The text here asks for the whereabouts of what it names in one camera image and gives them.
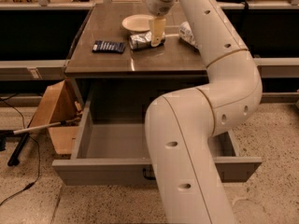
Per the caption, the dark blue snack packet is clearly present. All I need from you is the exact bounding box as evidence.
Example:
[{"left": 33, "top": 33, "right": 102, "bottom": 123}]
[{"left": 93, "top": 40, "right": 125, "bottom": 53}]

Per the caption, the clear plastic water bottle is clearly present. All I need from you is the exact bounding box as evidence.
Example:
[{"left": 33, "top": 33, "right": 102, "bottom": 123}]
[{"left": 178, "top": 21, "right": 198, "bottom": 49}]

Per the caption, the white black pole tool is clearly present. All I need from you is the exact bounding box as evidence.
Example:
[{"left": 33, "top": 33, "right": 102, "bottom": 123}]
[{"left": 0, "top": 118, "right": 80, "bottom": 166}]

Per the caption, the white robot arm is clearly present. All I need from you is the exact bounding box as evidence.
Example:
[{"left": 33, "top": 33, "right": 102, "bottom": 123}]
[{"left": 145, "top": 0, "right": 262, "bottom": 224}]

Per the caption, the brown cardboard box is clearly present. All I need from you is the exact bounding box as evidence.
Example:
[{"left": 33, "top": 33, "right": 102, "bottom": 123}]
[{"left": 29, "top": 80, "right": 82, "bottom": 154}]

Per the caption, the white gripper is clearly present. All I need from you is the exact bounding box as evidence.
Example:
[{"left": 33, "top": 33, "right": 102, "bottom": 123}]
[{"left": 145, "top": 0, "right": 174, "bottom": 47}]

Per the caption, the white paper bowl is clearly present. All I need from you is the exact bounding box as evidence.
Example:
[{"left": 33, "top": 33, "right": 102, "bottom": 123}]
[{"left": 121, "top": 14, "right": 152, "bottom": 34}]

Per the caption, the silver blue redbull can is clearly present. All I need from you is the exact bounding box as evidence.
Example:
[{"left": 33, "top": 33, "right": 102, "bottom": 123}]
[{"left": 129, "top": 31, "right": 153, "bottom": 50}]

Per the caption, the grey metal cabinet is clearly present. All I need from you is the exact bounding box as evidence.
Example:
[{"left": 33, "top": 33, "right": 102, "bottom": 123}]
[{"left": 65, "top": 2, "right": 208, "bottom": 105}]

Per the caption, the black floor cable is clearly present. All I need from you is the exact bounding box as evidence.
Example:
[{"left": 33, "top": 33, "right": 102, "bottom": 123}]
[{"left": 0, "top": 93, "right": 41, "bottom": 207}]

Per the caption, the open grey top drawer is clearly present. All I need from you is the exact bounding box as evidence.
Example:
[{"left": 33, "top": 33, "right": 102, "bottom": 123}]
[{"left": 52, "top": 102, "right": 262, "bottom": 186}]

